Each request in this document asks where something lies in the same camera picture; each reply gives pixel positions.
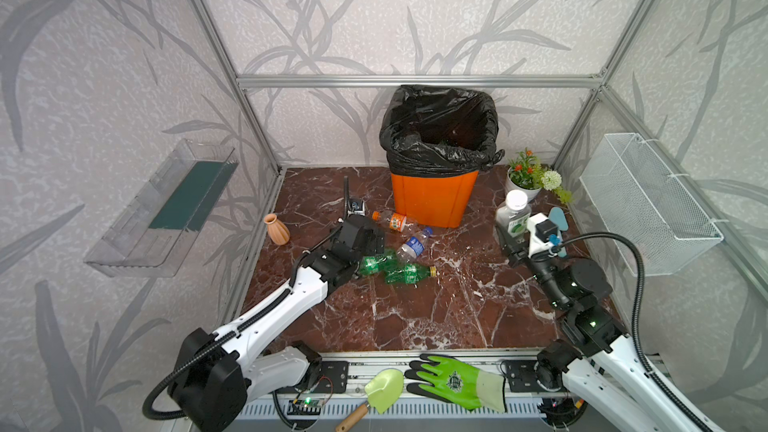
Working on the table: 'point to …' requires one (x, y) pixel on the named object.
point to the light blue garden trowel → (557, 216)
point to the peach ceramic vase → (277, 231)
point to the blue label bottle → (414, 246)
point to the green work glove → (445, 378)
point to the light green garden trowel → (383, 389)
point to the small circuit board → (307, 406)
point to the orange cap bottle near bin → (397, 221)
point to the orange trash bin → (434, 201)
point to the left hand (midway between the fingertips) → (369, 221)
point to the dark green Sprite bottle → (373, 264)
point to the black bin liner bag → (432, 131)
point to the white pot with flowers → (525, 173)
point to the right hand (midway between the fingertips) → (509, 208)
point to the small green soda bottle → (408, 273)
